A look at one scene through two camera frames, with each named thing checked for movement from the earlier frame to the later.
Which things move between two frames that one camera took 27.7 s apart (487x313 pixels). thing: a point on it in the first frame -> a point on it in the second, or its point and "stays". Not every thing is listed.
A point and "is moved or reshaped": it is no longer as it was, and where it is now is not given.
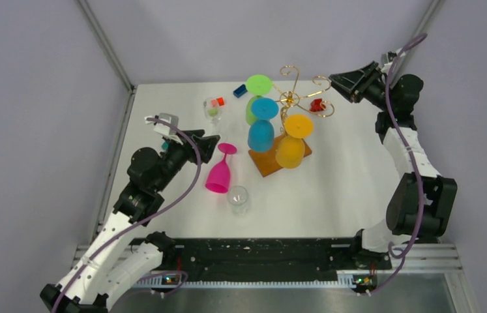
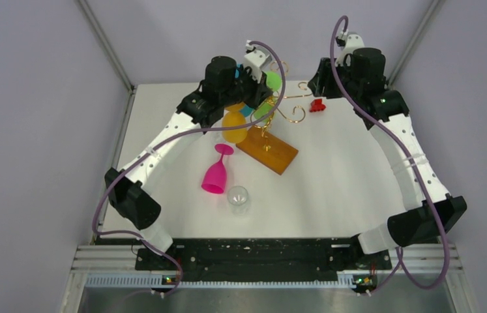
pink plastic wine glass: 218,177 stays
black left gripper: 205,145 -> 261,90
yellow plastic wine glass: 291,149 -> 233,117
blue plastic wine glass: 261,135 -> 246,111
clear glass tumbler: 237,197 stays
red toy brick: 317,105 stays
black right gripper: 345,85 -> 321,84
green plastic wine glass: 257,85 is moved or reshaped
